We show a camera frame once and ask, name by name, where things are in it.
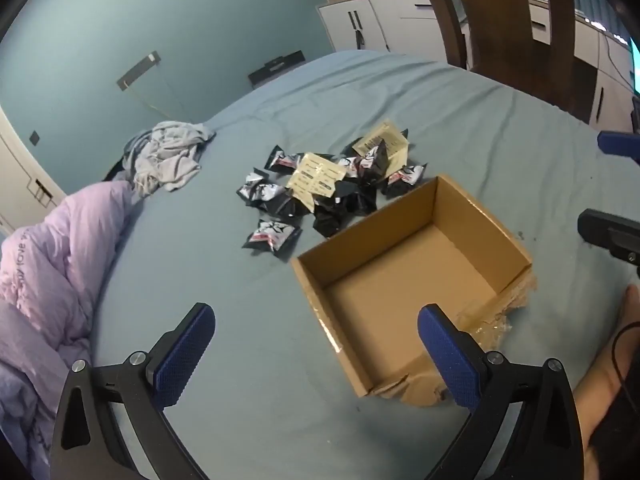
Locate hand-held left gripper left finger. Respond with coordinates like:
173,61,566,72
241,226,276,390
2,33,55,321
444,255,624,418
50,302,216,480

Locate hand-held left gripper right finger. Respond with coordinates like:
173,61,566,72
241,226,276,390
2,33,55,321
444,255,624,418
417,304,588,480

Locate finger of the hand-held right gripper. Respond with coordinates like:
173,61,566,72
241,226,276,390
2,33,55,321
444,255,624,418
577,209,640,266
597,130,640,166

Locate cardboard box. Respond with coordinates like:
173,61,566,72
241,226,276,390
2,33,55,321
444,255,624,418
290,175,542,408

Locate pile of black packets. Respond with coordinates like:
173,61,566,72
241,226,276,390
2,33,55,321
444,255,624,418
236,132,431,262

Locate beige packet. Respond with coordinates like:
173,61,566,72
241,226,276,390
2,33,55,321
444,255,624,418
352,120,411,181
287,152,347,212

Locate lilac quilt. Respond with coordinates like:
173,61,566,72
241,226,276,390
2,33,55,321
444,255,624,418
0,180,138,480

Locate dark wooden chair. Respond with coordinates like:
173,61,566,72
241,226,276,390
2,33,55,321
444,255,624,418
407,0,601,126

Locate grey crumpled clothes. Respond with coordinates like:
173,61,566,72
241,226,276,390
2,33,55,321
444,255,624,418
102,121,217,197

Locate white door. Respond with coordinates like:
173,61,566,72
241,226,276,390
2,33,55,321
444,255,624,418
0,105,68,236

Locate white cabinet unit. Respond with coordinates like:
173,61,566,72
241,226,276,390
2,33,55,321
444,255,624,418
310,0,638,128

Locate black box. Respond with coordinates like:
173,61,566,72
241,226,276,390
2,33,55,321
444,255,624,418
248,51,305,90

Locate black cable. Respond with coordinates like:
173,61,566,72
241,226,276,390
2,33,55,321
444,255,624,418
611,320,640,398

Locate grey wall bracket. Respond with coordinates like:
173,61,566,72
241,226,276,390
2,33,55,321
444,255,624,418
117,51,161,92

